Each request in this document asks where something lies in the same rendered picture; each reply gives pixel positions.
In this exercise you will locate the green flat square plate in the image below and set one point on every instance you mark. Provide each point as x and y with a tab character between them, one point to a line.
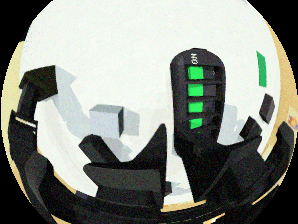
262	70

